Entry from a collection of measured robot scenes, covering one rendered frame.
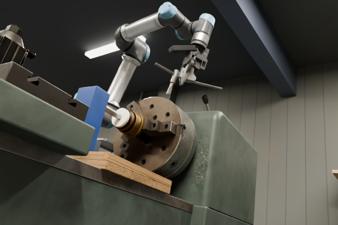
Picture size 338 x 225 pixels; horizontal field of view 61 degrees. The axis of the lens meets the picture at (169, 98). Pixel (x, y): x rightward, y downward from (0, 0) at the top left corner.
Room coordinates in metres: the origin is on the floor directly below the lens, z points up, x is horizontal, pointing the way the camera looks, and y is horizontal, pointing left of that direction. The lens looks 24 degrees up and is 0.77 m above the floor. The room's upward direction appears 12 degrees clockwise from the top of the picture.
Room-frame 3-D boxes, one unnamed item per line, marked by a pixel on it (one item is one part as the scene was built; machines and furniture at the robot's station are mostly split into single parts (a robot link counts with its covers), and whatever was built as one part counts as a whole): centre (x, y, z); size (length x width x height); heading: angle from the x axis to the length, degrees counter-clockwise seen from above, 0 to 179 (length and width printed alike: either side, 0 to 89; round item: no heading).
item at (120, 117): (0.89, 0.18, 1.08); 0.13 x 0.07 x 0.07; 145
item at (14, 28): (0.67, 0.44, 1.17); 0.04 x 0.04 x 0.04
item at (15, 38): (0.67, 0.44, 1.13); 0.08 x 0.08 x 0.03
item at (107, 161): (0.91, 0.17, 0.88); 0.36 x 0.30 x 0.04; 55
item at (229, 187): (1.44, -0.18, 1.06); 0.59 x 0.48 x 0.39; 145
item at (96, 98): (0.83, 0.23, 1.00); 0.08 x 0.06 x 0.23; 55
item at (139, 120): (0.98, 0.12, 1.08); 0.09 x 0.09 x 0.09; 55
